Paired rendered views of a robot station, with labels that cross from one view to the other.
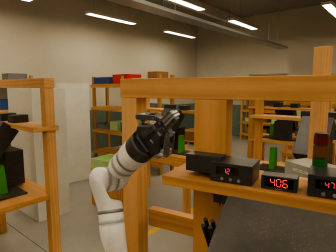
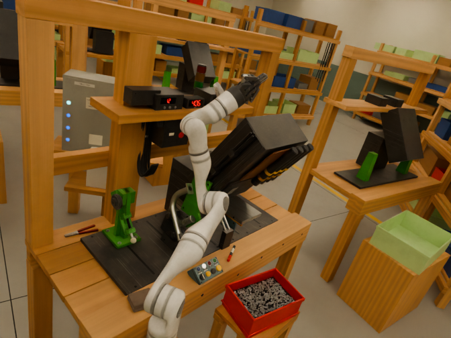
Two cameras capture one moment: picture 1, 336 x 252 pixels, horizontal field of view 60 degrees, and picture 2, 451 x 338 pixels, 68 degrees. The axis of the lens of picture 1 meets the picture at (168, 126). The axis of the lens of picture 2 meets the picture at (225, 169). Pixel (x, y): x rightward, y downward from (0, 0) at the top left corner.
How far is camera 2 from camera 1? 1.32 m
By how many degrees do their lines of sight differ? 79
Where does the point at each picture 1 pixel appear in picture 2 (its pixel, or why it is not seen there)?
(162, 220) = (66, 165)
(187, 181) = (143, 115)
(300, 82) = (204, 29)
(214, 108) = (147, 43)
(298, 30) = not seen: outside the picture
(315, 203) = not seen: hidden behind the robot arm
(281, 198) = not seen: hidden behind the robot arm
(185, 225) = (93, 159)
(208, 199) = (133, 128)
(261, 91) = (182, 32)
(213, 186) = (163, 115)
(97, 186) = (204, 134)
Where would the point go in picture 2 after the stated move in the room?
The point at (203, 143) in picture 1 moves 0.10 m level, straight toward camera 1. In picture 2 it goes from (135, 77) to (154, 84)
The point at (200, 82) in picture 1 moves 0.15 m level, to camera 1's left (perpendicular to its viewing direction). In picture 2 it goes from (137, 15) to (117, 13)
